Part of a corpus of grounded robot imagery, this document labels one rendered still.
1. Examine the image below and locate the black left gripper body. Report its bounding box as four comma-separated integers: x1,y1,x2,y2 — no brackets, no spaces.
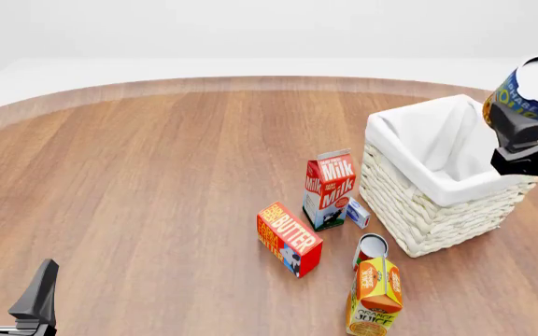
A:
0,323,59,336

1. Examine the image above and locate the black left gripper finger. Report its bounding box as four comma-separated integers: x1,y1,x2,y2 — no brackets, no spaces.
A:
7,258,60,329

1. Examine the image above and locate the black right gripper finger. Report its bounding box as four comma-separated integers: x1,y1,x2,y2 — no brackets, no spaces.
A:
488,101,538,154

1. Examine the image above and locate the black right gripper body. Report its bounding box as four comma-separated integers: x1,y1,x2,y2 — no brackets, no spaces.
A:
490,133,538,188

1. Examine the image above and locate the alphabet soup can blue label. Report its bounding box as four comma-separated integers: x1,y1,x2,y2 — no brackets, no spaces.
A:
482,55,538,127

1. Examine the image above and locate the white cloth basket liner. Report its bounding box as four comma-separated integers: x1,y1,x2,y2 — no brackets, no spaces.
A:
365,92,538,208

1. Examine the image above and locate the white woven basket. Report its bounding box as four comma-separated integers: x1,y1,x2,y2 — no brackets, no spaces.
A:
359,92,538,259

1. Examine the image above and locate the small blue white box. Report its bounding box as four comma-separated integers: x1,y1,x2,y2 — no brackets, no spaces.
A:
346,196,372,230

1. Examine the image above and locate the red labelled tin can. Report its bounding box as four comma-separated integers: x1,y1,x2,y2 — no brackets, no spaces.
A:
352,232,389,273

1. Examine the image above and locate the red white milk carton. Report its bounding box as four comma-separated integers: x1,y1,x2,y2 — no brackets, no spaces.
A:
302,147,359,232

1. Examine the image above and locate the orange juice carton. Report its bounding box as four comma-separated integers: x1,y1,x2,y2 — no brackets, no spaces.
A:
345,256,404,336

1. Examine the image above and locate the red orange butter box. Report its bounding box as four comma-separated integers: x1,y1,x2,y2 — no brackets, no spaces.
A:
256,201,324,280

